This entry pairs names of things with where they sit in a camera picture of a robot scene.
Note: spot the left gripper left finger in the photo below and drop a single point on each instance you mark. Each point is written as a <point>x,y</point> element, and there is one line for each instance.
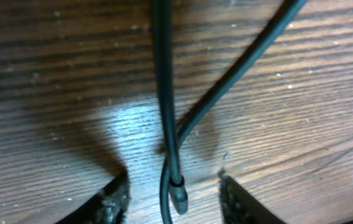
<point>108,206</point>

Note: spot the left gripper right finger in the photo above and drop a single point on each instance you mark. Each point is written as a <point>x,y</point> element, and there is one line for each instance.
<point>238,206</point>

